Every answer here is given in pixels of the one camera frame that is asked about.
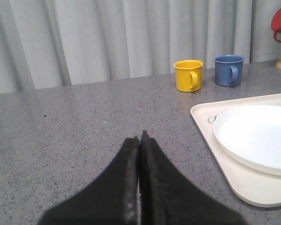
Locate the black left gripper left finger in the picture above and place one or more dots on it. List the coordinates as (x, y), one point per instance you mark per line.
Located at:
(108, 200)

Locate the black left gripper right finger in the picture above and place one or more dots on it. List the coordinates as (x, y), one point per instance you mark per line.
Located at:
(169, 198)

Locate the white round plate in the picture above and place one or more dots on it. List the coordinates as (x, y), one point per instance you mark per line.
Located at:
(251, 134)

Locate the cream rectangular bunny tray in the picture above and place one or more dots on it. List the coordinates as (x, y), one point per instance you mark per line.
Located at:
(252, 186)

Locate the yellow enamel mug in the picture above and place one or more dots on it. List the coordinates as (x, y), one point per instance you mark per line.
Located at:
(188, 75)

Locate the blue enamel mug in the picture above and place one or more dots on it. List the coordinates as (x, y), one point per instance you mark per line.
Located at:
(228, 70)

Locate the grey pleated curtain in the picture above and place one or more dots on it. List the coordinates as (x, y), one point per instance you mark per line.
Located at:
(53, 43)

